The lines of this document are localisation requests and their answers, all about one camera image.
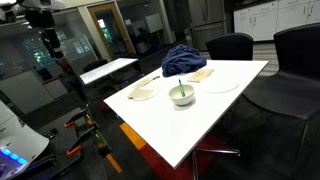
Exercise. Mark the green pen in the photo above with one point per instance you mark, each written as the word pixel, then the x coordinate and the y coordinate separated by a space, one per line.
pixel 181 88

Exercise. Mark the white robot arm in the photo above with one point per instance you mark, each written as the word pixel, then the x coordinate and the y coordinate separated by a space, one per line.
pixel 38 14

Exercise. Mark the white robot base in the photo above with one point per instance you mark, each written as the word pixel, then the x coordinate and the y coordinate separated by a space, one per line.
pixel 20 145

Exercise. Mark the white ceramic bowl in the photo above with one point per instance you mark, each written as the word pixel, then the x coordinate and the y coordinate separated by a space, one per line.
pixel 178 99

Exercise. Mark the white plate near bowl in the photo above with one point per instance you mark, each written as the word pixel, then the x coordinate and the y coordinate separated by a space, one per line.
pixel 218 86

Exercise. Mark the white plate under napkin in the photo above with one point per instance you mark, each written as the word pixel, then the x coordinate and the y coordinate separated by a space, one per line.
pixel 146 94

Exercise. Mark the large brown napkin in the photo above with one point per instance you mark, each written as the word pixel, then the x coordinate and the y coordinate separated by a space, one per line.
pixel 145 82

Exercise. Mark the brown napkin on plate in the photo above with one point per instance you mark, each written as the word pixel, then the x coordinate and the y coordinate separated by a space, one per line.
pixel 141 90

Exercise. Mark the blue crumpled cloth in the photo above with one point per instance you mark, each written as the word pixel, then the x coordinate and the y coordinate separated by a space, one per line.
pixel 182 59

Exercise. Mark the brown napkin by cloth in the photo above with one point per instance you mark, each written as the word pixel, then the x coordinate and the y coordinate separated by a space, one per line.
pixel 200 74

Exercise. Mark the white side table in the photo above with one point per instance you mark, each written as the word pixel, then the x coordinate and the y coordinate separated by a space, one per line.
pixel 106 69

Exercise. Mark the black orange clamp upper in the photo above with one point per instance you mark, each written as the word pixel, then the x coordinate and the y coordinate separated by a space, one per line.
pixel 82 114

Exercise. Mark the black orange clamp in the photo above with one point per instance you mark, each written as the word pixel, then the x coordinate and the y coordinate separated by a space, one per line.
pixel 93 133
pixel 82 114

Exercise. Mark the black orange clamp lower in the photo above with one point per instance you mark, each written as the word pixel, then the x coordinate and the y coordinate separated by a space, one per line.
pixel 93 133

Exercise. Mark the black chair far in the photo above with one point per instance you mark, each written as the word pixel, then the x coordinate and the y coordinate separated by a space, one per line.
pixel 233 46

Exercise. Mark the black chair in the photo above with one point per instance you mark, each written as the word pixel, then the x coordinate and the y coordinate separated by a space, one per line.
pixel 233 46
pixel 294 90

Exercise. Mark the stainless steel refrigerator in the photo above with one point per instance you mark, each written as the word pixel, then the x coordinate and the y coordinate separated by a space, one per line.
pixel 208 21

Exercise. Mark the white kitchen cabinets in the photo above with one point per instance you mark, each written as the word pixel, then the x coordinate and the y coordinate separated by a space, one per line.
pixel 263 19

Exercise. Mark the black chair near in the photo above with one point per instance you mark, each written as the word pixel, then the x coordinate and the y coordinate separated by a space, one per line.
pixel 294 90

